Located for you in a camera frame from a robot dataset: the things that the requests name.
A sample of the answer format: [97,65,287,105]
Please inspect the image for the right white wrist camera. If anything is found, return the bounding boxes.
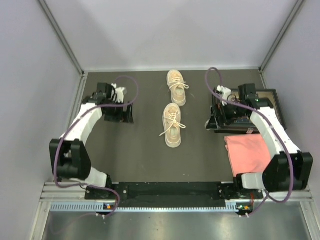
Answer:
[216,85,232,101]

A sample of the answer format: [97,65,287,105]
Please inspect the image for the beige lace sneaker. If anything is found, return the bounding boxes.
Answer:
[162,103,182,148]
[166,69,190,107]

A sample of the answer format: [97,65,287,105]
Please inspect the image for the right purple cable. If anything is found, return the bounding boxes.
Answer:
[205,67,295,218]

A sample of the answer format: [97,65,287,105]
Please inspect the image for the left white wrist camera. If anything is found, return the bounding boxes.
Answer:
[111,83,127,104]

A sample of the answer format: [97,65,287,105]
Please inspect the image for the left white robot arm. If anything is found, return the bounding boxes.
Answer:
[49,83,134,199]

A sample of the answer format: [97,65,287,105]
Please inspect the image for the white shoelace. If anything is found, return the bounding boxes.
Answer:
[159,111,186,137]

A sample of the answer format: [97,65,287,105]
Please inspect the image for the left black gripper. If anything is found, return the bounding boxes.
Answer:
[104,99,133,124]

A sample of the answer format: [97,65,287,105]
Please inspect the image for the grey slotted cable duct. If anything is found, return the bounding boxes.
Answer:
[50,202,118,213]

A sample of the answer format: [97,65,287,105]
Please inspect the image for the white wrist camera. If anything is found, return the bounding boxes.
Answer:
[111,83,127,104]
[216,85,232,101]

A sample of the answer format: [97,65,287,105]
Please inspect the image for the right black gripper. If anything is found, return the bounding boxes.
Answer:
[206,99,247,130]

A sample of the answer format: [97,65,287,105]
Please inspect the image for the dark framed display box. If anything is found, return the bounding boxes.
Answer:
[214,84,287,135]

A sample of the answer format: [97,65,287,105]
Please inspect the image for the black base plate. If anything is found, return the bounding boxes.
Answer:
[84,181,266,208]

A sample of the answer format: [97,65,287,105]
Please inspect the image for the pink folded cloth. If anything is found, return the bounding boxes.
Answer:
[224,134,271,177]

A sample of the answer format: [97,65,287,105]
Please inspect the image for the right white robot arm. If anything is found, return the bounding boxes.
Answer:
[206,84,313,198]

